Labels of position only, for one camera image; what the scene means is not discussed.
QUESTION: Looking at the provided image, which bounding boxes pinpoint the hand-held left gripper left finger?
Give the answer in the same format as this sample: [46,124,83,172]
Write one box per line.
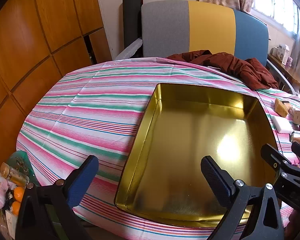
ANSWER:
[15,155,99,240]

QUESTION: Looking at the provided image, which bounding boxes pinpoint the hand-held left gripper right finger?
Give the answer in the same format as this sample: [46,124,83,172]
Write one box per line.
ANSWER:
[200,155,285,240]

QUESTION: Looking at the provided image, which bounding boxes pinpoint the white sponge block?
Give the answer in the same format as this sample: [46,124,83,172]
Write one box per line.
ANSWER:
[272,115,293,133]

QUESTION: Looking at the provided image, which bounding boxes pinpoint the gold metal tin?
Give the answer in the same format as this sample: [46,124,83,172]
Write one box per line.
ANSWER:
[114,82,282,228]

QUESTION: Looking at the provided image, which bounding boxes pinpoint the yellow sponge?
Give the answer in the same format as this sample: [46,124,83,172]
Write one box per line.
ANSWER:
[274,98,289,117]

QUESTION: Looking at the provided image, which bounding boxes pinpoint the orange fruit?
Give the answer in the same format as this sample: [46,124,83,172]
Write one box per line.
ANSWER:
[14,186,25,202]
[11,201,22,215]

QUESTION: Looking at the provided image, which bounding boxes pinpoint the glass bottle amber liquid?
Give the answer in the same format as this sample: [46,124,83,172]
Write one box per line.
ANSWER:
[0,162,30,185]

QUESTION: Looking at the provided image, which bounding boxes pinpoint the striped tablecloth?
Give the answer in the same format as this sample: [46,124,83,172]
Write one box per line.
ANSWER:
[16,57,300,239]

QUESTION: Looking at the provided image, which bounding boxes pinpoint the wooden desk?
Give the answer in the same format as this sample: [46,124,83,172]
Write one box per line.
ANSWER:
[267,54,300,93]

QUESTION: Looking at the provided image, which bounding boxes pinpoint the pink crumpled cloth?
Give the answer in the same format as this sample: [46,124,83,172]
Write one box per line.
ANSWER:
[0,181,18,208]

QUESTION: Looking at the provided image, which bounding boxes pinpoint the dark red jacket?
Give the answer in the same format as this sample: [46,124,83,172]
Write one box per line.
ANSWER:
[166,50,280,90]

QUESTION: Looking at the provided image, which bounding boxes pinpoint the white carton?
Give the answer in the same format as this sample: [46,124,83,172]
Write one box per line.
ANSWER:
[277,44,290,64]

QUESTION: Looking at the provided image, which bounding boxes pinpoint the grey yellow blue chair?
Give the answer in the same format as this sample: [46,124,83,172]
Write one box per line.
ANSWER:
[141,0,269,67]

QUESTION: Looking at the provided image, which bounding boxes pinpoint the barred window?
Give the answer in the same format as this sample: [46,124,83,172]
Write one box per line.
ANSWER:
[251,0,300,39]

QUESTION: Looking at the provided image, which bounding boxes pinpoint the wooden wardrobe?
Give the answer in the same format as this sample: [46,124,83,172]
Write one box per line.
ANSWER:
[0,0,113,170]

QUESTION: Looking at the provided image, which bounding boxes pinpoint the black rolled mat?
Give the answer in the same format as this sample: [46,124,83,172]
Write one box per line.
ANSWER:
[122,0,142,59]

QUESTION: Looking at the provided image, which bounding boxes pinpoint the grey metal rail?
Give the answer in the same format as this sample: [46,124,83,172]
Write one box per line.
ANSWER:
[265,61,300,95]

